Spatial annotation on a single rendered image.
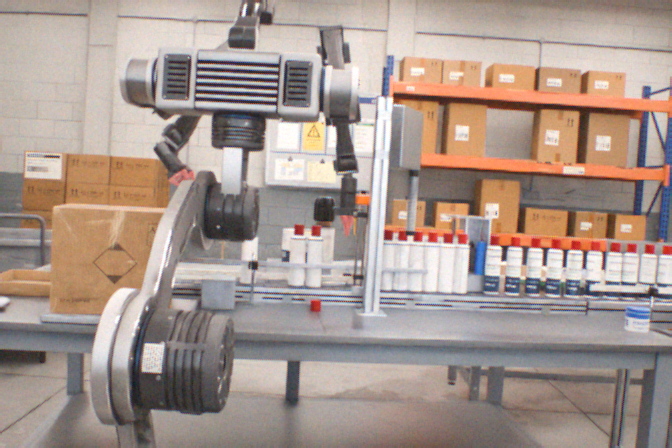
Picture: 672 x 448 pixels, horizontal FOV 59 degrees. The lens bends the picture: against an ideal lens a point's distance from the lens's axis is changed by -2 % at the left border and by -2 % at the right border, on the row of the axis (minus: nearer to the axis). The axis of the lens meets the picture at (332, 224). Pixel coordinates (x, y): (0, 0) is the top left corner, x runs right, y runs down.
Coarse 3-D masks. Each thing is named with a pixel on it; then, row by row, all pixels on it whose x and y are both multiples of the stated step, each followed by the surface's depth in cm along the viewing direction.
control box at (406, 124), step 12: (396, 108) 185; (408, 108) 186; (396, 120) 185; (408, 120) 187; (420, 120) 196; (396, 132) 185; (408, 132) 187; (420, 132) 196; (396, 144) 185; (408, 144) 188; (420, 144) 197; (396, 156) 185; (408, 156) 189; (420, 156) 198; (396, 168) 190; (408, 168) 190
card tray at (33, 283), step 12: (0, 276) 192; (12, 276) 202; (24, 276) 203; (36, 276) 204; (48, 276) 204; (0, 288) 178; (12, 288) 179; (24, 288) 179; (36, 288) 180; (48, 288) 180
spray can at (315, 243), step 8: (312, 232) 199; (320, 232) 200; (312, 240) 198; (320, 240) 199; (312, 248) 198; (320, 248) 199; (312, 256) 199; (320, 256) 199; (312, 272) 199; (320, 272) 200; (312, 280) 199; (320, 280) 200
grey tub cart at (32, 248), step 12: (0, 216) 348; (12, 216) 350; (24, 216) 352; (36, 216) 354; (0, 228) 424; (12, 228) 427; (24, 228) 430; (0, 240) 354; (12, 240) 356; (24, 240) 358; (36, 240) 360; (48, 240) 363; (0, 252) 357; (12, 252) 359; (24, 252) 361; (36, 252) 364; (48, 252) 366; (0, 264) 358; (12, 264) 360; (24, 264) 362; (36, 264) 365; (48, 264) 368
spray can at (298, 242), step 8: (296, 224) 199; (296, 232) 199; (296, 240) 198; (304, 240) 199; (296, 248) 198; (304, 248) 200; (296, 256) 199; (304, 256) 200; (296, 272) 199; (288, 280) 201; (296, 280) 199
